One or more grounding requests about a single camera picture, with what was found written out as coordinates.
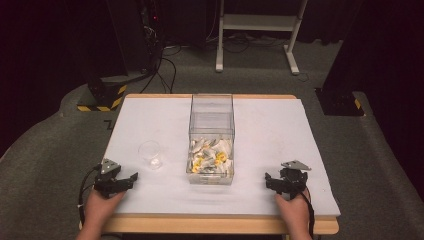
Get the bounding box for dark equipment rack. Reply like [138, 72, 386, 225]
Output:
[136, 0, 165, 73]

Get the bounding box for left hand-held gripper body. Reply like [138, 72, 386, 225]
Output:
[93, 158, 124, 199]

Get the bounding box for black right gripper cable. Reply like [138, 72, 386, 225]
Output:
[299, 188, 316, 240]

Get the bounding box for person's right hand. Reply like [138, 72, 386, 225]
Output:
[274, 188, 312, 235]

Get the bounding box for pile of white yellow packets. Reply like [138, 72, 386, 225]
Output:
[189, 137, 234, 175]

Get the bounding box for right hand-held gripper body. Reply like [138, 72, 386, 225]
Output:
[275, 159, 313, 201]

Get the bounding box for black floor cables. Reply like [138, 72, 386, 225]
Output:
[139, 44, 183, 95]

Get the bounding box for clear plastic box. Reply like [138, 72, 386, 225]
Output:
[185, 93, 236, 186]

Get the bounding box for black stand with yellow mark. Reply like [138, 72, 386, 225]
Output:
[314, 0, 366, 117]

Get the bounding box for black stand with striped base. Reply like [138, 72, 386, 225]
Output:
[76, 0, 129, 113]

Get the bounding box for white foam mat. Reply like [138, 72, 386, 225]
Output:
[103, 97, 342, 217]

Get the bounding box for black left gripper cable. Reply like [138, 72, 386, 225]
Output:
[77, 163, 102, 228]

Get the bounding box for clear glass cup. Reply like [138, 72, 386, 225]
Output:
[137, 140, 163, 170]

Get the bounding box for person's left hand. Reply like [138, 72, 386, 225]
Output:
[83, 189, 127, 232]

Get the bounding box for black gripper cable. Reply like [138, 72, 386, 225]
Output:
[299, 188, 316, 240]
[77, 163, 102, 228]

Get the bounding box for white metal stand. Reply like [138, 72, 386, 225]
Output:
[215, 0, 308, 76]

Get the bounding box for wooden table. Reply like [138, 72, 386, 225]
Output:
[102, 93, 341, 236]

